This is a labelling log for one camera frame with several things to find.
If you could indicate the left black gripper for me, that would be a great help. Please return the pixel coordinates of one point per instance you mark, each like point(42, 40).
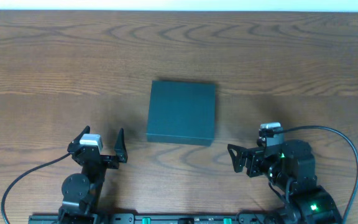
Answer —
point(96, 156)

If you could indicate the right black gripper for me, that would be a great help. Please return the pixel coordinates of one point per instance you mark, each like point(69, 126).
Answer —
point(250, 160)

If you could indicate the black gift box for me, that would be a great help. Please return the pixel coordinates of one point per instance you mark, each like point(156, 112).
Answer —
point(182, 113)

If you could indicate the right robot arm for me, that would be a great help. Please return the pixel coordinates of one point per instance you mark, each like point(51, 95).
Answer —
point(290, 169)

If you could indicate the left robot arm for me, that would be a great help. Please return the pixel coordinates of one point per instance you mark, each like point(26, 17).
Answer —
point(81, 191)

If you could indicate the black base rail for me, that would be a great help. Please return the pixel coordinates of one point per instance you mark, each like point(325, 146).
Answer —
point(129, 218)

